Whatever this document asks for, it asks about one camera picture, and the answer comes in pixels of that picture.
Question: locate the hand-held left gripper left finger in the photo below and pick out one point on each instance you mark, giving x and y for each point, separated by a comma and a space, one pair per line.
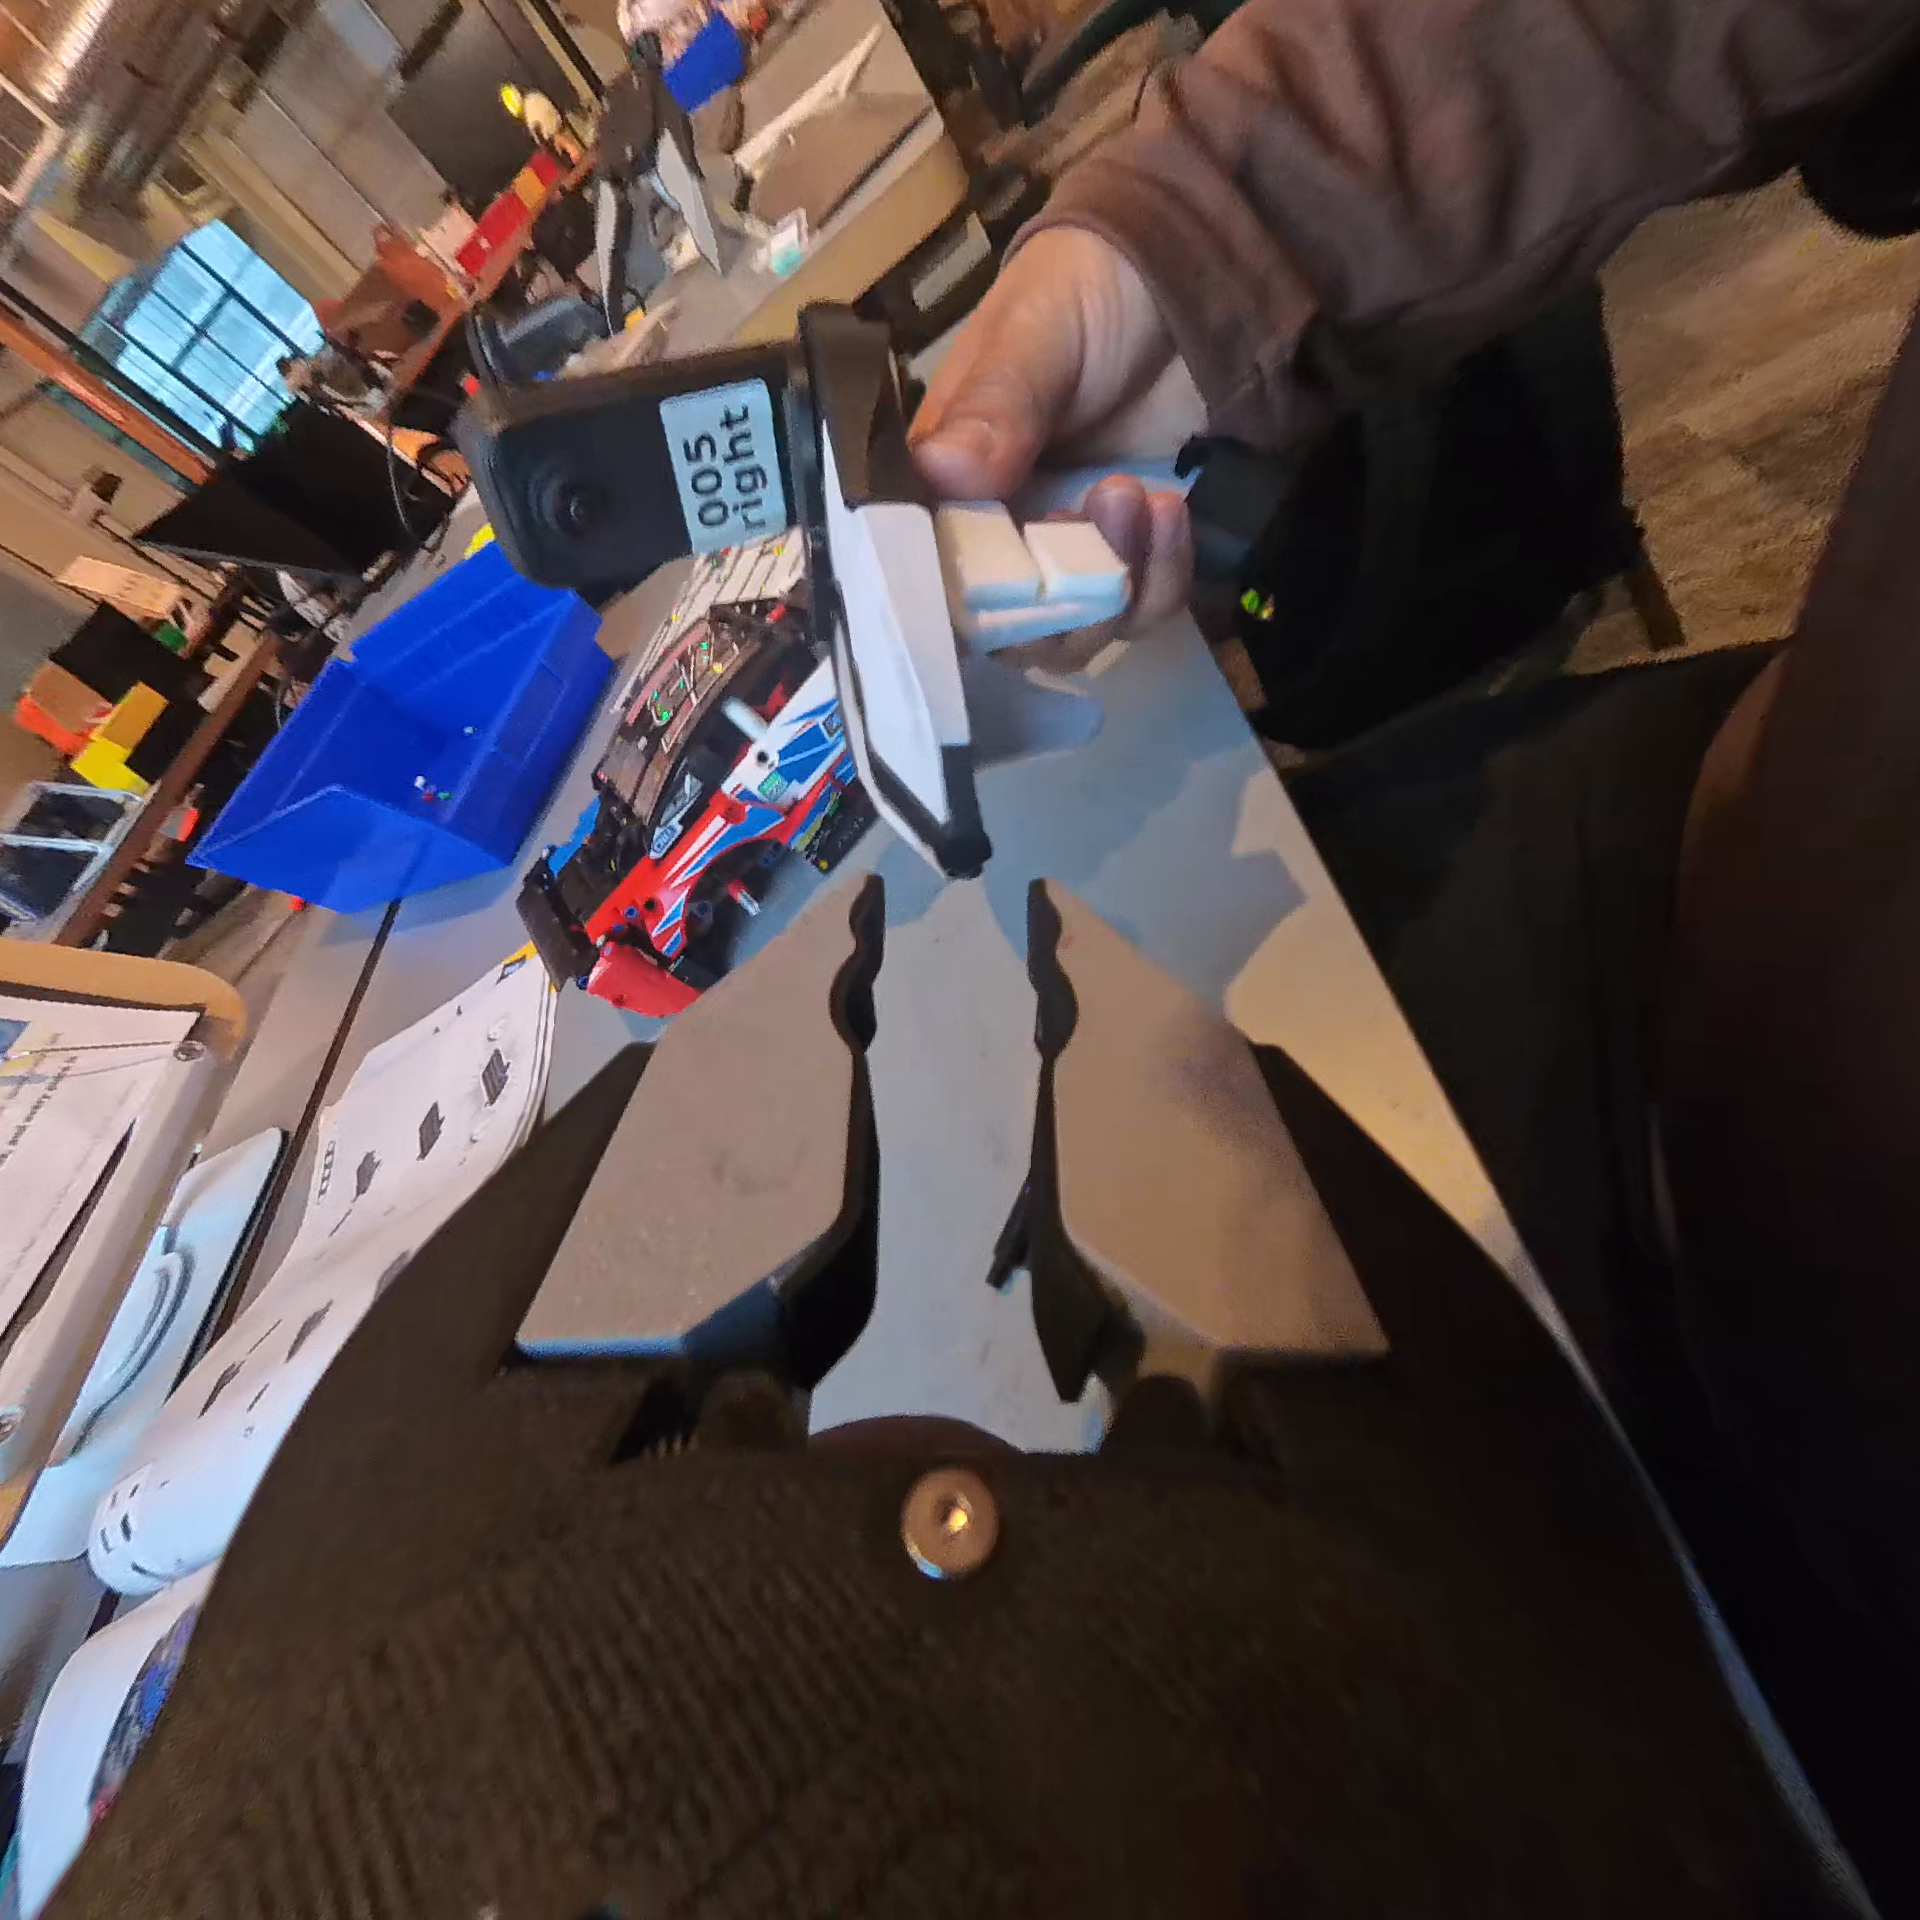
703, 1187

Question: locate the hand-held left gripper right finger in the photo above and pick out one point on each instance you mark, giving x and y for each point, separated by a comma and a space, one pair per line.
1198, 1196

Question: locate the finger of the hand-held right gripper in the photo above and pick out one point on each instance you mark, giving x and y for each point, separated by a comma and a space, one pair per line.
894, 651

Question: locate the holographic sticker sheet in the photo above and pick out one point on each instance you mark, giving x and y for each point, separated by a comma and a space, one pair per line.
736, 573

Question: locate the person's right forearm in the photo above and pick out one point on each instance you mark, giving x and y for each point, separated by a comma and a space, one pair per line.
1426, 185

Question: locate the grey desk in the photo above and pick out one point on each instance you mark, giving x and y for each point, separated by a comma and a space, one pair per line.
1169, 836

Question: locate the person's right hand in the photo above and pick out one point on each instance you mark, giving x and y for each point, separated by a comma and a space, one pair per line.
1050, 364

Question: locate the red toy brick race car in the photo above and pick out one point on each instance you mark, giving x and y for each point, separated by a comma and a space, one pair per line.
689, 857

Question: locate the open instruction booklet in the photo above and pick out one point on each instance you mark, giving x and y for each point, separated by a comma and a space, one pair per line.
423, 1110

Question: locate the blue plastic bin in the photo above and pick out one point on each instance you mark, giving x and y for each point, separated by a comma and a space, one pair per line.
423, 749

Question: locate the background workbench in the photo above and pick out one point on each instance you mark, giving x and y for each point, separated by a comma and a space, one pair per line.
837, 192

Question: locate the large paned window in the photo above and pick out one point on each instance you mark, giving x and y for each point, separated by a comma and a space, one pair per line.
205, 332

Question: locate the wooden board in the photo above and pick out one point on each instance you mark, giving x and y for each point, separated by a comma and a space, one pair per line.
205, 994

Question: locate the black office chair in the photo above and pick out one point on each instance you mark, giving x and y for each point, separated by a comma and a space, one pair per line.
1426, 565

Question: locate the printed instruction sheet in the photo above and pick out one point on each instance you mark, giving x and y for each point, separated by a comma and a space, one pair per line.
75, 1140

